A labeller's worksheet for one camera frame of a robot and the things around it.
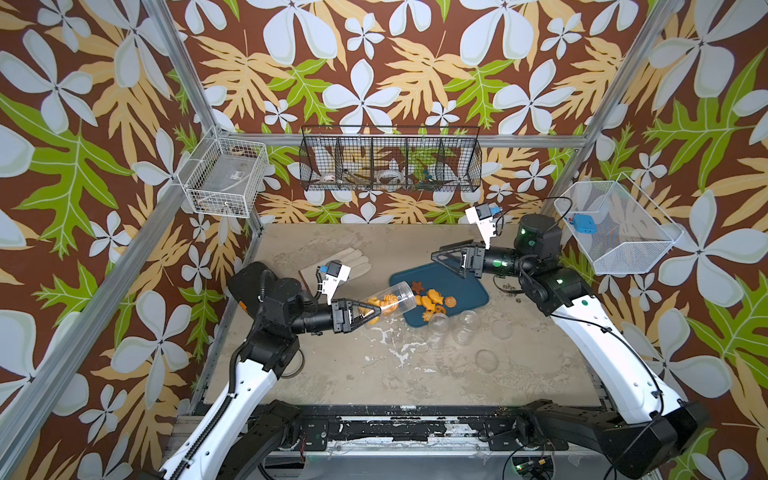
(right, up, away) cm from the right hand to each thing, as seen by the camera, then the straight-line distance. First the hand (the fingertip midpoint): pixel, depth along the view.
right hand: (437, 255), depth 62 cm
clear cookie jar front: (+6, -22, +27) cm, 35 cm away
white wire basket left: (-58, +24, +24) cm, 67 cm away
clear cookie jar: (+14, -19, +23) cm, 33 cm away
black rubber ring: (-36, -33, +24) cm, 54 cm away
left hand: (-13, -12, 0) cm, 17 cm away
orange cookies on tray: (+5, -15, +34) cm, 38 cm away
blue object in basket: (+48, +9, +24) cm, 54 cm away
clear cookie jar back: (-9, -10, +3) cm, 14 cm away
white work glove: (-23, -1, +48) cm, 53 cm away
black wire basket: (-9, +32, +35) cm, 49 cm away
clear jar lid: (+19, -31, +24) cm, 44 cm away
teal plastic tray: (+17, -12, +35) cm, 41 cm away
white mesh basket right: (+54, +6, +15) cm, 57 cm away
